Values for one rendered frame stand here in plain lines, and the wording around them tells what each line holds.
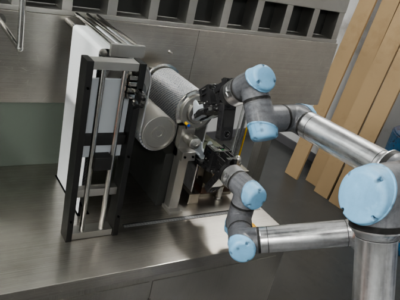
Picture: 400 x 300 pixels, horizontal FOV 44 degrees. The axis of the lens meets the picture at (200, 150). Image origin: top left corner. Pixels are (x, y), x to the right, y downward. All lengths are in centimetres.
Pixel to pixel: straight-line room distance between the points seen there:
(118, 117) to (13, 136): 55
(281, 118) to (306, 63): 99
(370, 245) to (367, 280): 7
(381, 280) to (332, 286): 213
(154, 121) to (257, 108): 39
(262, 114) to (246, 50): 80
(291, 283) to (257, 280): 130
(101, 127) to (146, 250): 39
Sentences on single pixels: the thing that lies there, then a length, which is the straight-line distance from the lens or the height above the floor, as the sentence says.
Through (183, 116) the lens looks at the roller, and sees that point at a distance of 157.
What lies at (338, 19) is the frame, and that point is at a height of 155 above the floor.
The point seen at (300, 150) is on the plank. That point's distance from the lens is 432.
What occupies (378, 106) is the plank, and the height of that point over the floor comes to 85.
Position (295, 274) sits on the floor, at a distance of 318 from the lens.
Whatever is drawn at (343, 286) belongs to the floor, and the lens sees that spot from 325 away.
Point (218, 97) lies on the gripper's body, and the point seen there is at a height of 135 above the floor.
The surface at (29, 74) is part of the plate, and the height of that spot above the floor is 124.
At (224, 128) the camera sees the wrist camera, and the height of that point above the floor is 128.
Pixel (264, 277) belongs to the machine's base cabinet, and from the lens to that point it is 182.
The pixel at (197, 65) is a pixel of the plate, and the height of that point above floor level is 130.
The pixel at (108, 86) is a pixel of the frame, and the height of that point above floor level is 136.
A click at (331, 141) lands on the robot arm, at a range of 126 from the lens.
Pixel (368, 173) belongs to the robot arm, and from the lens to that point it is 102.
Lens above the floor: 179
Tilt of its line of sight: 24 degrees down
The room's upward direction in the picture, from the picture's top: 13 degrees clockwise
